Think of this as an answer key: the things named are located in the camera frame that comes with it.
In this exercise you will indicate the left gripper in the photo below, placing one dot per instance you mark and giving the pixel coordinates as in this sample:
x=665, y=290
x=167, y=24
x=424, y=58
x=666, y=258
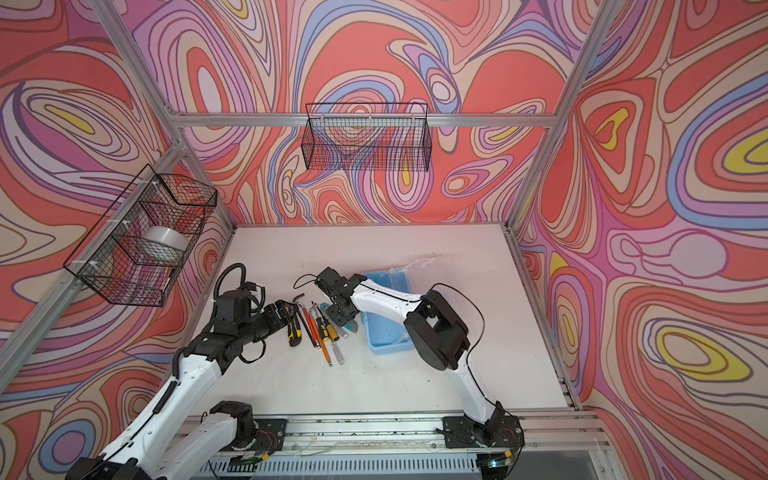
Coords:
x=279, y=318

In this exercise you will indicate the clear handled screwdriver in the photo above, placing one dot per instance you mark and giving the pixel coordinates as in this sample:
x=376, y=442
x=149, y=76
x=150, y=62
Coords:
x=337, y=353

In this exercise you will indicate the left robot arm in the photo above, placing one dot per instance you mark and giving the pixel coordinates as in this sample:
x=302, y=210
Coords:
x=145, y=449

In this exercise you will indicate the yellow black utility knife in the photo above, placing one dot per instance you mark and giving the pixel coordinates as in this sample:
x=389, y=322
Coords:
x=294, y=330

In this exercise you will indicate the left black wire basket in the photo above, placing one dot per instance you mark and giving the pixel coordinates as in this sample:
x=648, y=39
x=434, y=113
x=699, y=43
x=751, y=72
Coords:
x=115, y=268

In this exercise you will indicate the black wire basket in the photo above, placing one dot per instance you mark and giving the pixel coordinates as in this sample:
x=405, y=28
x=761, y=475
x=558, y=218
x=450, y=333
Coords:
x=115, y=268
x=374, y=136

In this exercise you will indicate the yellow black screwdriver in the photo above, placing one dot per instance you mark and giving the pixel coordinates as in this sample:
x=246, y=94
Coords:
x=327, y=326

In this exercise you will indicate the clear tool box lid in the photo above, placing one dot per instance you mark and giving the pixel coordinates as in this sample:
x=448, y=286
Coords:
x=425, y=271

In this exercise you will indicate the dark steel hex key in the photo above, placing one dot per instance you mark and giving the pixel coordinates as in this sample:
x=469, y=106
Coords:
x=297, y=301

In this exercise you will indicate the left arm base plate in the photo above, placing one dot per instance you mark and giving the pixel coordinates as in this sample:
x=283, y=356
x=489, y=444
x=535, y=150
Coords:
x=266, y=436

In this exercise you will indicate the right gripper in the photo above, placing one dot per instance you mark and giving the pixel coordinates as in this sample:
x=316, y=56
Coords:
x=332, y=312

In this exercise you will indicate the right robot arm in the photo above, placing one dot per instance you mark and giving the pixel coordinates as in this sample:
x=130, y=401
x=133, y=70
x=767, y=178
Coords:
x=439, y=335

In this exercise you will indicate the back black wire basket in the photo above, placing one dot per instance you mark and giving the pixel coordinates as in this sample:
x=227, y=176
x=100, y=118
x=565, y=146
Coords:
x=374, y=136

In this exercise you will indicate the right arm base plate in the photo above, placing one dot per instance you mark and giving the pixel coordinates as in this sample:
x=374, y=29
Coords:
x=460, y=432

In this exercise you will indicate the silver tape roll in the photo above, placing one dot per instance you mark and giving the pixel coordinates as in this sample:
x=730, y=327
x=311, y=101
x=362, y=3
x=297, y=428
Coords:
x=163, y=244

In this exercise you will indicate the red sleeved hex key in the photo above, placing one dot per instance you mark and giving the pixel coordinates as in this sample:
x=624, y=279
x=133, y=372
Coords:
x=310, y=326

